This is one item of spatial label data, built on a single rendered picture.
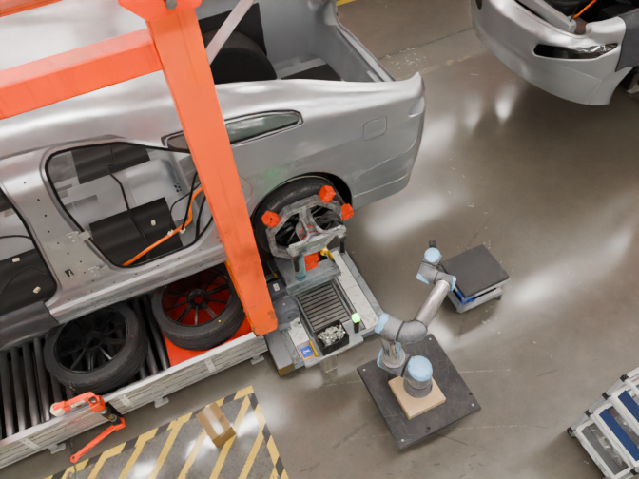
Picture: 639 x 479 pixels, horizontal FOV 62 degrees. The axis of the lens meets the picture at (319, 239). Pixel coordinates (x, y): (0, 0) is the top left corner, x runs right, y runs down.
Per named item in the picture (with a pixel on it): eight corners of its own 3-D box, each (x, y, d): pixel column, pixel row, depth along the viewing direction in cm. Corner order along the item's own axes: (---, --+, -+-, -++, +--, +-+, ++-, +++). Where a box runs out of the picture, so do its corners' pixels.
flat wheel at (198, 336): (215, 259, 430) (208, 242, 411) (264, 312, 398) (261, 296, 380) (144, 310, 406) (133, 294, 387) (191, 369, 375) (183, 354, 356)
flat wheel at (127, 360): (90, 416, 358) (75, 404, 340) (40, 356, 387) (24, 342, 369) (167, 348, 386) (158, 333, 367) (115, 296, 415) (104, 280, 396)
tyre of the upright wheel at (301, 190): (269, 160, 348) (232, 231, 384) (282, 182, 335) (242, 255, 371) (345, 170, 389) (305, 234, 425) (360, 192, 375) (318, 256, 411)
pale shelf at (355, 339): (352, 322, 372) (352, 319, 370) (363, 342, 363) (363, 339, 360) (296, 347, 364) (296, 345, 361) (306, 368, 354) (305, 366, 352)
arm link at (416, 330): (420, 339, 276) (459, 273, 326) (398, 330, 281) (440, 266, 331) (416, 354, 283) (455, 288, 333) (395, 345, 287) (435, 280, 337)
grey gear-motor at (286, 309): (282, 286, 434) (277, 262, 406) (303, 328, 410) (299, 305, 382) (261, 295, 430) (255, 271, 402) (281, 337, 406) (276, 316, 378)
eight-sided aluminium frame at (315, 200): (339, 235, 399) (337, 185, 356) (343, 240, 396) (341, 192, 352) (272, 261, 388) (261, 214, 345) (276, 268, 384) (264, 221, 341)
